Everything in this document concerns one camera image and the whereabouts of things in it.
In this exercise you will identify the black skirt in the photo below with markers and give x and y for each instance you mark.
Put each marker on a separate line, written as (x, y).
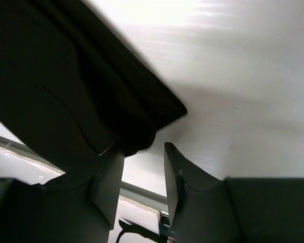
(68, 84)

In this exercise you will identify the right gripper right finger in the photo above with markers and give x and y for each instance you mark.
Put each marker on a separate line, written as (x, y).
(195, 198)

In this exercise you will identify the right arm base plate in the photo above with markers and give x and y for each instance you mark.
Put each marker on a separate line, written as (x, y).
(165, 229)

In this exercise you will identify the aluminium frame rail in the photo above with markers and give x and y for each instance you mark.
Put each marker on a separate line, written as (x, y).
(66, 164)

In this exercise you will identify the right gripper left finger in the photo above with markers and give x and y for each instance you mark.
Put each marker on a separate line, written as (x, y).
(89, 206)

